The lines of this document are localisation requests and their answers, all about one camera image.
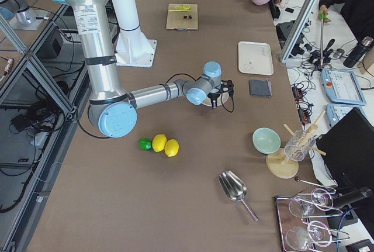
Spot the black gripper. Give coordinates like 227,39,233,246
207,92,221,108

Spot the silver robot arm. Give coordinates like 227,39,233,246
53,0,222,138

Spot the cream rabbit tray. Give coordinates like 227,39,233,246
238,42,274,75

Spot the cream round plate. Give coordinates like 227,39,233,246
202,92,229,108

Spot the grey folded cloth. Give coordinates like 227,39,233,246
249,79,272,98

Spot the yellow lemon right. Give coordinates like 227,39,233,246
164,139,179,157

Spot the yellow lemon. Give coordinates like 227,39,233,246
164,139,179,157
152,134,167,152

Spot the mint green bowl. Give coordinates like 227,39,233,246
252,127,281,154

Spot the yellow lemon left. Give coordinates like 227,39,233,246
152,134,167,152

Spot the green lime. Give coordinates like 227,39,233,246
138,137,152,150

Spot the wooden cutting board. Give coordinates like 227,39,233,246
166,4,198,30

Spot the steel scoop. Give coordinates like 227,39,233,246
218,170,259,222

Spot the round wooden rack base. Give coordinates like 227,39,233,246
266,148,299,179

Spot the clear textured glass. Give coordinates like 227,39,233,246
284,130,315,161

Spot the yellow plastic knife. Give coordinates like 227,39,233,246
168,9,191,12

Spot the blue teach pendant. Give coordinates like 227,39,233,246
325,103,354,127
321,68,366,106

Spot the black monitor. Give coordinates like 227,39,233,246
316,108,373,189

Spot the wine glass upper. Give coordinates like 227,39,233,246
289,188,333,218

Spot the wine glass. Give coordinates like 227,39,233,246
289,188,333,218
285,221,332,251

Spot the wine glass lower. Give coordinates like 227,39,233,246
285,221,332,251

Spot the person in black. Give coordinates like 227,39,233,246
318,0,373,41

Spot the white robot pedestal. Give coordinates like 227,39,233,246
112,0,157,68

